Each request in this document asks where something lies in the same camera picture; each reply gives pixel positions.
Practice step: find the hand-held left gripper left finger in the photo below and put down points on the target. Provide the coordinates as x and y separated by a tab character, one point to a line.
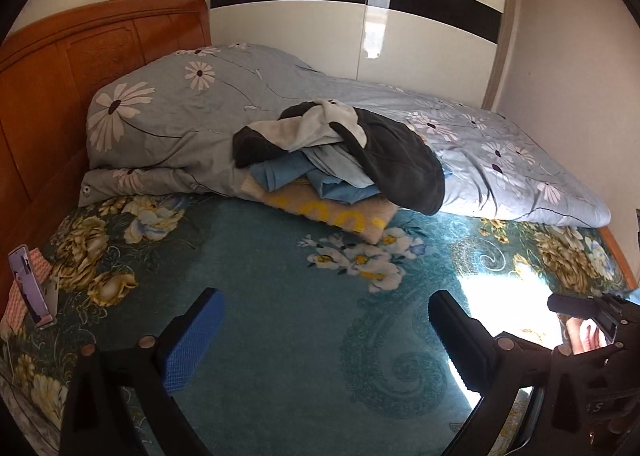
192	341

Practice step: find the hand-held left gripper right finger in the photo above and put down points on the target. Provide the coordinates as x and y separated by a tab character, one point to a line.
452	331

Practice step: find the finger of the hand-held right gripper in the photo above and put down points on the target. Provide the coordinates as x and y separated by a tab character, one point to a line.
572	306

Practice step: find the black and white fleece garment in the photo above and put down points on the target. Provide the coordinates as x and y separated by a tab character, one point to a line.
400	161

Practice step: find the person's right hand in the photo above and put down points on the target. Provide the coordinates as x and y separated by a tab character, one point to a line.
582	336

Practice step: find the teal floral bedsheet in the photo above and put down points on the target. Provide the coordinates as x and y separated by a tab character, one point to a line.
280	296

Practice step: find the white phone stand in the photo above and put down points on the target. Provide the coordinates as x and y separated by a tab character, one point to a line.
50	296

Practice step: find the beige and yellow blanket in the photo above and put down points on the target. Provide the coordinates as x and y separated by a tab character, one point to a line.
350	218

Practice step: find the pink box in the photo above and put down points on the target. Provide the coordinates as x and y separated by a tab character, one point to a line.
41	261

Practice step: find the smartphone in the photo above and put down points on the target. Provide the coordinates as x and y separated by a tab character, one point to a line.
27	283

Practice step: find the blue garment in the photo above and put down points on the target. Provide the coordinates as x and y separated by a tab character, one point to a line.
280	173

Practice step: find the light blue shirt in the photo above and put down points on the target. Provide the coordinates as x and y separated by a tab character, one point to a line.
340	161

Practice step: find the grey floral duvet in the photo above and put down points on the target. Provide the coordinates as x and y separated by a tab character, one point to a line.
200	126

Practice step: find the wooden headboard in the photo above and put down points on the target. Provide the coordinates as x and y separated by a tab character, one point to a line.
50	111

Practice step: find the white wardrobe with black stripe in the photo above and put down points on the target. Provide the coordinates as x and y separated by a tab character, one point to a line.
300	36

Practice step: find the wooden bed frame rail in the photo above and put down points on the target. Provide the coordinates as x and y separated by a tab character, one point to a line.
620	256

